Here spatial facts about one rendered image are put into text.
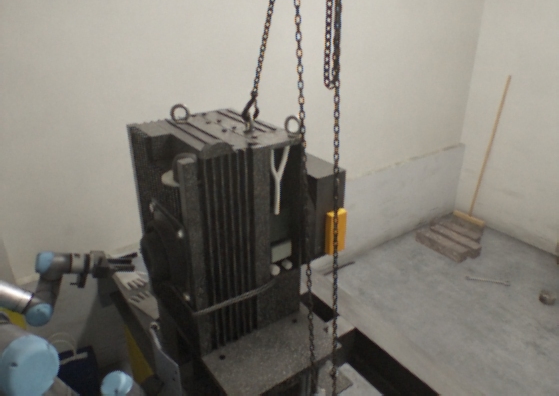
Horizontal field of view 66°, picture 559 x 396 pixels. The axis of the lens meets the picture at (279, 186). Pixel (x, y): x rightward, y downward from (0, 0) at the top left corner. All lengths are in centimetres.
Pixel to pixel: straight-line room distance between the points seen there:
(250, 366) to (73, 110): 146
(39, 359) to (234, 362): 71
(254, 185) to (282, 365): 62
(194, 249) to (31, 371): 53
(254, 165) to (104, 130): 119
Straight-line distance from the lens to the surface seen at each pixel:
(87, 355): 269
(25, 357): 107
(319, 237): 154
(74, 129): 235
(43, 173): 239
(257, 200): 140
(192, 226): 132
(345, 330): 207
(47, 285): 175
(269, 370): 156
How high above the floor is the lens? 204
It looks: 24 degrees down
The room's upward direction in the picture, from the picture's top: straight up
